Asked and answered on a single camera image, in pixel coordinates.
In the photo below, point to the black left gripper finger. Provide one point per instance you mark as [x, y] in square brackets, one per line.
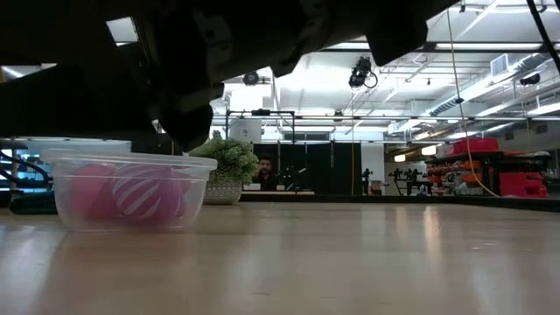
[188, 127]

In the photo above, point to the purple spiky ball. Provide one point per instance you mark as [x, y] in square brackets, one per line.
[144, 192]

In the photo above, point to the red tomato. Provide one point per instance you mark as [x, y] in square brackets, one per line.
[89, 192]

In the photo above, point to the black background robot arm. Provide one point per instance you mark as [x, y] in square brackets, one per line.
[411, 184]

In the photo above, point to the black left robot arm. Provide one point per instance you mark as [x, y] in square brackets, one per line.
[65, 96]

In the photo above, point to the clear plastic tupperware container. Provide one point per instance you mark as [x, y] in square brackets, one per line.
[197, 201]

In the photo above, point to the green succulent plant in pot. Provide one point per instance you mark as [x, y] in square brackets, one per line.
[232, 162]

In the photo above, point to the person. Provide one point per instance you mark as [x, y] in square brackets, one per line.
[264, 175]

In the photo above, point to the dark green cloth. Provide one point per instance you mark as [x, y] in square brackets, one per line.
[32, 205]

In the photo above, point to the shelf rack with storage bins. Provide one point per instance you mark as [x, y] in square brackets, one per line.
[474, 146]

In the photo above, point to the red storage bin stack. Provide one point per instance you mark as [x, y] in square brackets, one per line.
[522, 184]

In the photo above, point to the grey box on frame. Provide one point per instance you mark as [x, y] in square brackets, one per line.
[245, 130]

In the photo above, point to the black overhead camera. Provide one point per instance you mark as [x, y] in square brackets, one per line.
[361, 72]

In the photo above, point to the black aluminium table frame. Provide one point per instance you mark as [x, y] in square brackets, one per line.
[394, 199]

